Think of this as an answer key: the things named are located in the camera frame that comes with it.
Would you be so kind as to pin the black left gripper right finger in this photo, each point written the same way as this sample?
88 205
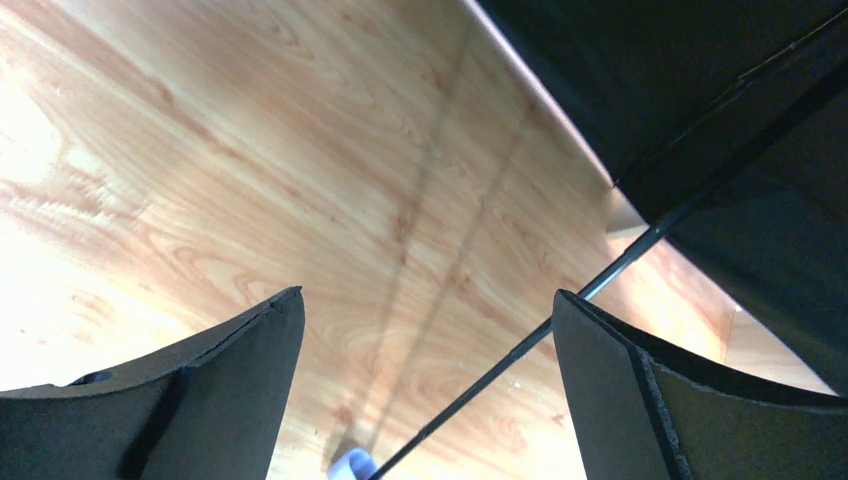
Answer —
644 408

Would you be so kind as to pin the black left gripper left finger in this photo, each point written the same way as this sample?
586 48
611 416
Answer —
207 407

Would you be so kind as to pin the lavender folding umbrella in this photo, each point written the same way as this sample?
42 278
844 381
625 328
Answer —
725 125

